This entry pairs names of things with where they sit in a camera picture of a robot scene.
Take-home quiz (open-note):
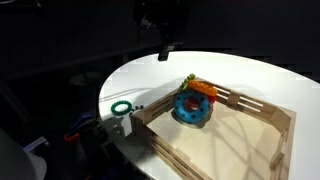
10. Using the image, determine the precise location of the lime green ring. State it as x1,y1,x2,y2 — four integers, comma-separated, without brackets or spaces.
178,73,197,93

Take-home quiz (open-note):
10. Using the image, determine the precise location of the dark green ring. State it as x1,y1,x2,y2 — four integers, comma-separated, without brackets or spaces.
110,100,134,117

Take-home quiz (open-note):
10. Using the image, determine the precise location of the orange ring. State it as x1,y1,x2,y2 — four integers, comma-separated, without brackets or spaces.
186,79,219,98

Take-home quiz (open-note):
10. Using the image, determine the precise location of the black ring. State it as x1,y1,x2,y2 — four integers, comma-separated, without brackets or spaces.
129,104,145,115

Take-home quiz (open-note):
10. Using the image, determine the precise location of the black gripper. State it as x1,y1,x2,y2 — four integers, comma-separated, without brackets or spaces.
158,20,186,61

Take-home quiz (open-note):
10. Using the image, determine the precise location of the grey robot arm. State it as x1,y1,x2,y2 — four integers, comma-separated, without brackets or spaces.
133,0,192,61

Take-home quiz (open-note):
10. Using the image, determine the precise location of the wooden slatted tray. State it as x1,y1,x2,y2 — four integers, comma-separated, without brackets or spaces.
131,78,296,180

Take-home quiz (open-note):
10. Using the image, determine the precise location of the blue ring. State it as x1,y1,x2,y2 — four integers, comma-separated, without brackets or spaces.
172,89,213,125

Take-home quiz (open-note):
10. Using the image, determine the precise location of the red ring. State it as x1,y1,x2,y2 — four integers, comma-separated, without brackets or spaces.
207,94,218,106

